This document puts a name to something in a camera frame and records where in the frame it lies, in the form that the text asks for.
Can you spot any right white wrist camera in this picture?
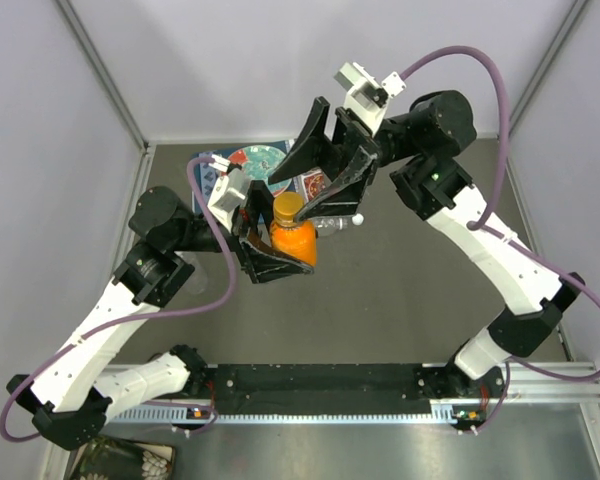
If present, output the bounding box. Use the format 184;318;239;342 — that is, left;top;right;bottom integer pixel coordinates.
334;62;406;136

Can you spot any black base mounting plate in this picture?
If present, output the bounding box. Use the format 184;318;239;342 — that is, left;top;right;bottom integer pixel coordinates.
185;363;504;414

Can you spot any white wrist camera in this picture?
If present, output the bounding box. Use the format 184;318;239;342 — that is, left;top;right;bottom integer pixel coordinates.
334;62;406;136
207;155;251;231

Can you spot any orange juice bottle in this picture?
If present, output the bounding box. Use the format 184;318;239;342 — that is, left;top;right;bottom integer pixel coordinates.
269;219;317;267

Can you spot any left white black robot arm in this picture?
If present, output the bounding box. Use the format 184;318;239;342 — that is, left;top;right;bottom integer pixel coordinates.
7;175;317;451

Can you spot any orange bottle cap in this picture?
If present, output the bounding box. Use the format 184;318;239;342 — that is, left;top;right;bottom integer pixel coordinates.
273;191;304;225

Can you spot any aluminium frame rail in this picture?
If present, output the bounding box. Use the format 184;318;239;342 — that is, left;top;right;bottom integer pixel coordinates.
99;362;600;407

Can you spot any white bottle cap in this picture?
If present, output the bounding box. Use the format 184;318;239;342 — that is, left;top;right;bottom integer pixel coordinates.
351;214;364;226

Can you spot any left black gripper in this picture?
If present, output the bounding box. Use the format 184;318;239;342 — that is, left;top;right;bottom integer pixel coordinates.
171;180;318;282

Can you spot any red teal patterned plate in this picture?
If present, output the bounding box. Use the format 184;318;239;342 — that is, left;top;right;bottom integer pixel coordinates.
228;143;291;196

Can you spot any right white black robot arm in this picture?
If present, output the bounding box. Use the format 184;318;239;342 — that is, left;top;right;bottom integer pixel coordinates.
268;90;579;396

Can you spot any floral patterned box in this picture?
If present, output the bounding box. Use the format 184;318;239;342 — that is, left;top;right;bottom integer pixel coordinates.
67;436;176;480

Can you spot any grey slotted cable duct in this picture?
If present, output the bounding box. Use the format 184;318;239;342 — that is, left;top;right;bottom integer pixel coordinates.
110;403;486;427

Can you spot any blue patterned placemat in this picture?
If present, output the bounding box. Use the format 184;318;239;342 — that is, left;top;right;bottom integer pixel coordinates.
194;139;295;201

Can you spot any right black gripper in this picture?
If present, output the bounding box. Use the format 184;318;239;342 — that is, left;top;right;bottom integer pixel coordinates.
268;102;419;226

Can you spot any colourful mandala napkin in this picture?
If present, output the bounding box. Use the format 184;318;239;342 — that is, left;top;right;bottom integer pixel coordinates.
293;168;327;203

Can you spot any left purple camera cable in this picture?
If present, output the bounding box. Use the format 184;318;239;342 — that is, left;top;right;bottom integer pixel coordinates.
0;157;241;445

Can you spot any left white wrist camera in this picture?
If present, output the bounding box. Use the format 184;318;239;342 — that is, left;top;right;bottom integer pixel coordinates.
207;155;251;231

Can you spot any clear bottle orange base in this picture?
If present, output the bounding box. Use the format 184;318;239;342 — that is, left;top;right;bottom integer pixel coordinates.
312;217;353;238

